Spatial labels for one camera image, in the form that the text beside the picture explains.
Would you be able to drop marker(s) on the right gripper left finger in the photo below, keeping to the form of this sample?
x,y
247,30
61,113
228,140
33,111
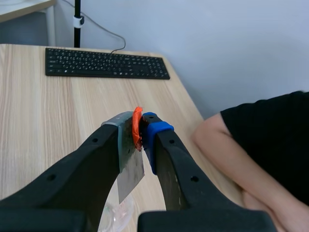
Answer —
x,y
72,174

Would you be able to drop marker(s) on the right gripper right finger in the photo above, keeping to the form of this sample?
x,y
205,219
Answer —
x,y
173,174

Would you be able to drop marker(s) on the person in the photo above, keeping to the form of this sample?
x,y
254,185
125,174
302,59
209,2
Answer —
x,y
265,149

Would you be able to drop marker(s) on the black computer keyboard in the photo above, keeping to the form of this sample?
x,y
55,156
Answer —
x,y
103,64

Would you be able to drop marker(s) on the black stand pole white clip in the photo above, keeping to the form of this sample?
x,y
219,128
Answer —
x,y
77,23

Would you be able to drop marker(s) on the light wooden desk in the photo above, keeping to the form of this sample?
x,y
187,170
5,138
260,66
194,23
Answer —
x,y
24,14

